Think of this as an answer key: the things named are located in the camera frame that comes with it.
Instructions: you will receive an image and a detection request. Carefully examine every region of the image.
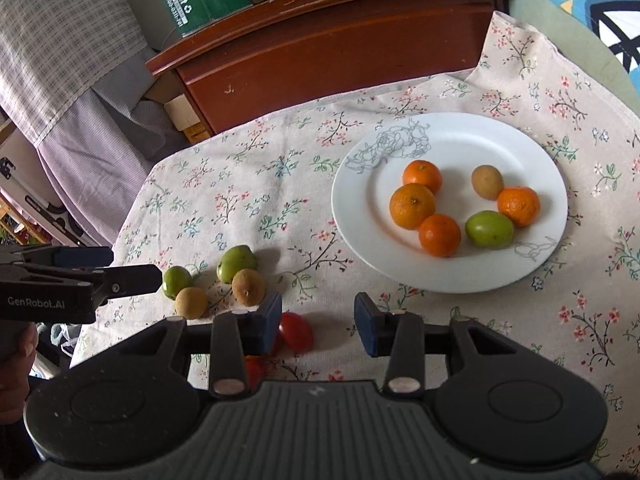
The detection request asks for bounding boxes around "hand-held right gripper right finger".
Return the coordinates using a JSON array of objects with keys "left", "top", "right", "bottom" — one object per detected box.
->
[{"left": 354, "top": 292, "right": 521, "bottom": 395}]

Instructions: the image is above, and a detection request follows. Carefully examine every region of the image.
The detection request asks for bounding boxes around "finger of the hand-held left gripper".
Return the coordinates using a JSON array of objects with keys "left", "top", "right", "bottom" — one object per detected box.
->
[
  {"left": 0, "top": 245, "right": 113, "bottom": 269},
  {"left": 20, "top": 264, "right": 163, "bottom": 307}
]

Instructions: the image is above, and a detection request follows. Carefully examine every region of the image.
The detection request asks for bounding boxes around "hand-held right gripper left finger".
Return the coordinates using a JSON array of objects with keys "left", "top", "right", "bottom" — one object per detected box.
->
[{"left": 120, "top": 292, "right": 283, "bottom": 397}]

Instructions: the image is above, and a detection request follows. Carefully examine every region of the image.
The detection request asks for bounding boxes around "red cherry tomato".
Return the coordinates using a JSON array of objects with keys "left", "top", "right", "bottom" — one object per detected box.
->
[
  {"left": 277, "top": 312, "right": 314, "bottom": 352},
  {"left": 244, "top": 355, "right": 266, "bottom": 391}
]

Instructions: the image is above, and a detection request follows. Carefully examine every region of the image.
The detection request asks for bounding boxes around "brown longan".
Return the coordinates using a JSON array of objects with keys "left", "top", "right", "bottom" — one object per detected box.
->
[
  {"left": 471, "top": 164, "right": 504, "bottom": 200},
  {"left": 231, "top": 268, "right": 266, "bottom": 307},
  {"left": 174, "top": 287, "right": 209, "bottom": 320}
]

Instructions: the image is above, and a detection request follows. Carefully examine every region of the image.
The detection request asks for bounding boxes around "small green jujube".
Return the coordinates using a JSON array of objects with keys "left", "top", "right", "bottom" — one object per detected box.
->
[{"left": 161, "top": 266, "right": 194, "bottom": 301}]

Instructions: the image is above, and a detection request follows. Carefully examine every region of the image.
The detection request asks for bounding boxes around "white plate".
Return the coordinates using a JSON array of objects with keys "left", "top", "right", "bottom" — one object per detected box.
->
[{"left": 331, "top": 112, "right": 569, "bottom": 294}]

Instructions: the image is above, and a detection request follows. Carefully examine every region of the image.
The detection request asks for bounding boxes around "small orange mandarin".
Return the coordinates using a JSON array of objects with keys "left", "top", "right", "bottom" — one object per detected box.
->
[
  {"left": 497, "top": 186, "right": 542, "bottom": 227},
  {"left": 418, "top": 213, "right": 462, "bottom": 258},
  {"left": 403, "top": 159, "right": 444, "bottom": 195}
]

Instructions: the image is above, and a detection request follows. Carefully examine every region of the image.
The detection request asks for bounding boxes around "large yellowish orange mandarin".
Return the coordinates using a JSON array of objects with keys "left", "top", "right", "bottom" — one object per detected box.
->
[{"left": 389, "top": 183, "right": 437, "bottom": 231}]

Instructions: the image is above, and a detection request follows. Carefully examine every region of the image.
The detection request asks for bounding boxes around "large green jujube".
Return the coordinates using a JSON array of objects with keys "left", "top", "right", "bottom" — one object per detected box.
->
[{"left": 465, "top": 210, "right": 515, "bottom": 249}]

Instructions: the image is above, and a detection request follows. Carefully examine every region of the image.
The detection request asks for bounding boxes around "person's left hand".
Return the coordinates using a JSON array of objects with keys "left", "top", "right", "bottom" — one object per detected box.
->
[{"left": 0, "top": 325, "right": 39, "bottom": 428}]

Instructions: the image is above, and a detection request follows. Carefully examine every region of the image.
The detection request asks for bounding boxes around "clear plastic bag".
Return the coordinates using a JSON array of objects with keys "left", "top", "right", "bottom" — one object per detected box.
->
[{"left": 30, "top": 321, "right": 76, "bottom": 381}]

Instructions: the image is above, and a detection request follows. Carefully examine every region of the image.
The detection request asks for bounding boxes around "lavender cloth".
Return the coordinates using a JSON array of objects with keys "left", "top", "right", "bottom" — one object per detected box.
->
[{"left": 35, "top": 52, "right": 203, "bottom": 247}]

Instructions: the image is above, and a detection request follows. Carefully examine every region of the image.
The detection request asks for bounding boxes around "floral tablecloth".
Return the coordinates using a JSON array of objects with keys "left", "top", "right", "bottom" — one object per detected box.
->
[{"left": 70, "top": 10, "right": 640, "bottom": 476}]

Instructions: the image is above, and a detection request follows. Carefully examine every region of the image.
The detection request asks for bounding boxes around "small cardboard box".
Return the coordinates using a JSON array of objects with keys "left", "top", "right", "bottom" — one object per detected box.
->
[{"left": 142, "top": 75, "right": 213, "bottom": 145}]

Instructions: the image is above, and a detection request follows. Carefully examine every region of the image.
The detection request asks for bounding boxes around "grey checked cloth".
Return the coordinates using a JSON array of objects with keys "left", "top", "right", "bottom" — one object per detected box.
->
[{"left": 0, "top": 0, "right": 147, "bottom": 145}]

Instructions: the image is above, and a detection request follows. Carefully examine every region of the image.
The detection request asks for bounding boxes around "brown wooden nightstand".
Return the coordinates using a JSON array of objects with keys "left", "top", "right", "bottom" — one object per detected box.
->
[{"left": 145, "top": 0, "right": 518, "bottom": 136}]

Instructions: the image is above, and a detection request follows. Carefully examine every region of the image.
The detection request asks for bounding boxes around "olive green cushion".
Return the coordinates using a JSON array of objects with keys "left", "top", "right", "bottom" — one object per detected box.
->
[{"left": 507, "top": 0, "right": 640, "bottom": 111}]

